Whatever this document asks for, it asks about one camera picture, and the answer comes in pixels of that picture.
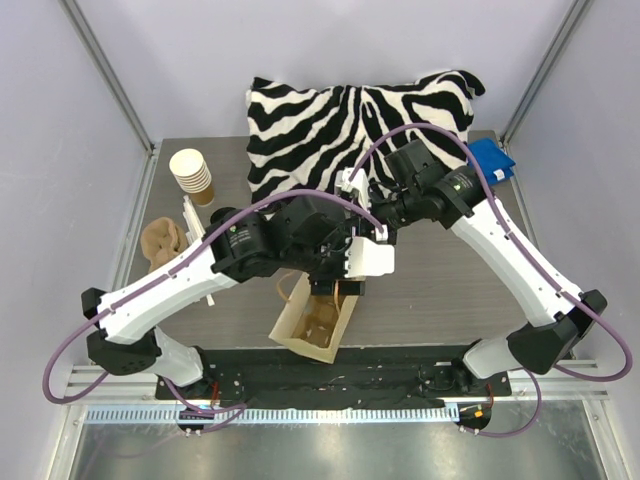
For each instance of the zebra print pillow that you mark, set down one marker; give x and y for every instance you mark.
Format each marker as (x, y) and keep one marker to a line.
(301, 138)

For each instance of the white slotted cable duct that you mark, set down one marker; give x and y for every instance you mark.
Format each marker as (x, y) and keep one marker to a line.
(168, 414)

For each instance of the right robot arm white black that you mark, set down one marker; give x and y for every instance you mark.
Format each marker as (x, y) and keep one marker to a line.
(553, 306)

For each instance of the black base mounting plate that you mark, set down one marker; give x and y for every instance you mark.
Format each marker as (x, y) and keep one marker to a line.
(372, 377)

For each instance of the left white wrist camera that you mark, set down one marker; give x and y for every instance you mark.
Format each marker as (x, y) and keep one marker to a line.
(366, 258)

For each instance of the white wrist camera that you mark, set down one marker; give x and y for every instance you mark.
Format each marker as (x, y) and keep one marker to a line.
(366, 258)
(353, 185)

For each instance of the left aluminium frame post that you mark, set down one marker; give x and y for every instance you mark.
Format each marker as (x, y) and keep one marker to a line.
(91, 43)

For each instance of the white wrapped straws bundle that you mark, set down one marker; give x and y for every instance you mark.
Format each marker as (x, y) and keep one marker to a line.
(195, 232)

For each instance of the blue cloth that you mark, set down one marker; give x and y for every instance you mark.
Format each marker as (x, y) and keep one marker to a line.
(496, 165)

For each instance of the right aluminium frame post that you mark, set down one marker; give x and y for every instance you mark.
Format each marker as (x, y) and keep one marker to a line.
(568, 27)

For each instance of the aluminium frame post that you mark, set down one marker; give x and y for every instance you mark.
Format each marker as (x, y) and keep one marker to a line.
(568, 27)
(91, 43)

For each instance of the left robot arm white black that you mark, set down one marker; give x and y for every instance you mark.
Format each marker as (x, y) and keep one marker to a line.
(304, 230)

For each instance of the stack of brown paper cups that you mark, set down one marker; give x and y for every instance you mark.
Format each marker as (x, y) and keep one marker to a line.
(189, 168)

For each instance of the brown paper bag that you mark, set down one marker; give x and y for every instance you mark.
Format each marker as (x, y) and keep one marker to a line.
(294, 305)

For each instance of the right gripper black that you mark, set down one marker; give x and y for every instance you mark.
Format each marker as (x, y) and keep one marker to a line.
(376, 211)

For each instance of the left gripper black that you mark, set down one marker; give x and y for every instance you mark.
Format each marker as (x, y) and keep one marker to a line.
(337, 286)

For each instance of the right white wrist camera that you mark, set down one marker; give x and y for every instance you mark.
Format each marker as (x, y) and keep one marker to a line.
(353, 185)

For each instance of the single brown cardboard cup carrier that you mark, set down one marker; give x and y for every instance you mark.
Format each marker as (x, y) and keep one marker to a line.
(317, 323)

